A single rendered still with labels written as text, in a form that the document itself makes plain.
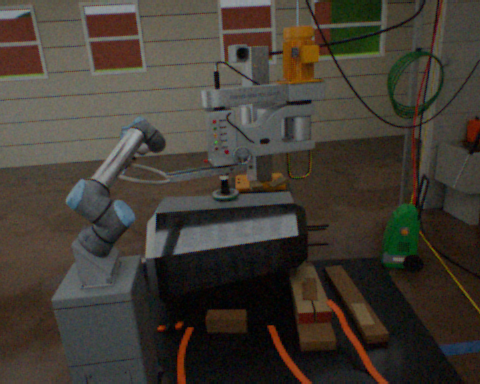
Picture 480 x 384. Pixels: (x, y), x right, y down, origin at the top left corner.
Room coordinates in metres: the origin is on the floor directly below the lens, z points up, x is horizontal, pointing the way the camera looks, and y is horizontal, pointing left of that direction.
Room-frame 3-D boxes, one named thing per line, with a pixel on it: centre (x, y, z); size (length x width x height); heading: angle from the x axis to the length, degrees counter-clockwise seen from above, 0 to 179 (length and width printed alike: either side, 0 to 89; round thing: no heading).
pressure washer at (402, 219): (3.19, -1.53, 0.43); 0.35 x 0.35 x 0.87; 73
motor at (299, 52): (3.09, -0.55, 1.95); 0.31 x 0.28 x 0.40; 14
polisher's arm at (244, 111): (3.50, -0.34, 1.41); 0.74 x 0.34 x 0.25; 28
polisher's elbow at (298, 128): (3.10, -0.55, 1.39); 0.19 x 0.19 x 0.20
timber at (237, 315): (2.39, 0.14, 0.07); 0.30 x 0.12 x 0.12; 84
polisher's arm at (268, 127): (3.02, -0.29, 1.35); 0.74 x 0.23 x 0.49; 104
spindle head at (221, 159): (2.96, 0.01, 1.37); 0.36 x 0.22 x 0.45; 104
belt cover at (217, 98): (3.03, -0.25, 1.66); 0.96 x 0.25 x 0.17; 104
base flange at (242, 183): (3.67, -0.25, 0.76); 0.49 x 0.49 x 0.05; 88
